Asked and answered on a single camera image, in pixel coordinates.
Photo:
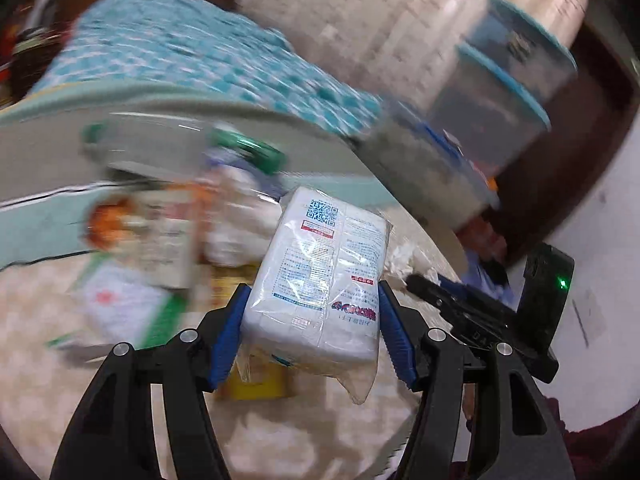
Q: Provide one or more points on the yellow packet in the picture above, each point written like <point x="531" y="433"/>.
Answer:
<point x="260" y="380"/>

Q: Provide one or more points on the white crumpled plastic bag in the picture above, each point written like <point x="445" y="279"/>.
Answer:
<point x="235" y="220"/>

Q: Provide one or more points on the white tissue pack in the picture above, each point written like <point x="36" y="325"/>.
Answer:
<point x="320" y="280"/>

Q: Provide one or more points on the crumpled white tissue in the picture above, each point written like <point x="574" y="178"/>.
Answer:
<point x="402" y="260"/>

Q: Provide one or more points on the clear storage box blue lid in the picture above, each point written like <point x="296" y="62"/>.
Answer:
<point x="520" y="50"/>
<point x="480" y="110"/>
<point x="425" y="170"/>

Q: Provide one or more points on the blue clothing pile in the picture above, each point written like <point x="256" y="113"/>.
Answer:
<point x="482" y="272"/>

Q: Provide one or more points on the pale green bed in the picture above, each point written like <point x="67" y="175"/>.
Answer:
<point x="150" y="105"/>

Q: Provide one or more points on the teal patterned blanket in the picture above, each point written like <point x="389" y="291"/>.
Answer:
<point x="175" y="55"/>

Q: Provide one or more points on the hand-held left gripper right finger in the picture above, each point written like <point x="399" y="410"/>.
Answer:
<point x="397" y="340"/>

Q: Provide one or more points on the white green paper box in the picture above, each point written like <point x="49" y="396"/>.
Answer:
<point x="120" y="305"/>

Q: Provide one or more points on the green silver toothpaste tube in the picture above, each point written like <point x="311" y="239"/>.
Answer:
<point x="140" y="135"/>

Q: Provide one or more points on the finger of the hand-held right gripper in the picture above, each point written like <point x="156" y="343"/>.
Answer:
<point x="450" y="297"/>

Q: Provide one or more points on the green drink can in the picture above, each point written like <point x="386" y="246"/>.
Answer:
<point x="252" y="150"/>

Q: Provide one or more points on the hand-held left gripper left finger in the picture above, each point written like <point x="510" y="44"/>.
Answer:
<point x="227" y="340"/>

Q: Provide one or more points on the person's dark red clothing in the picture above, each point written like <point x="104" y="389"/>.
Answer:
<point x="600" y="440"/>

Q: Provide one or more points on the dark brown door frame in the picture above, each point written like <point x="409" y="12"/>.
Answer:
<point x="590" y="135"/>

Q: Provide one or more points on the orange white snack packet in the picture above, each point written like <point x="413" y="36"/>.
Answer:
<point x="140" y="235"/>

